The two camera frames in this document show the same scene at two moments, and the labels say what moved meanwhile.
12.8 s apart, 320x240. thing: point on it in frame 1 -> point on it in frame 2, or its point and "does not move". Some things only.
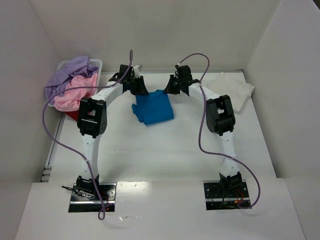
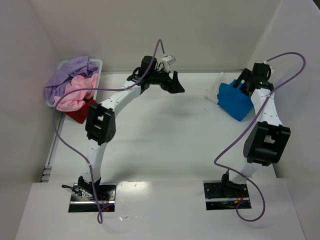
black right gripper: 175,82 -> 243,78
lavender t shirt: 78,66 does not move
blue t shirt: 153,108 -> 234,101
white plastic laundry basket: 96,63 does not move
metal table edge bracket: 46,174 does not move
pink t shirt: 71,100 does not move
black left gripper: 137,83 -> 169,83
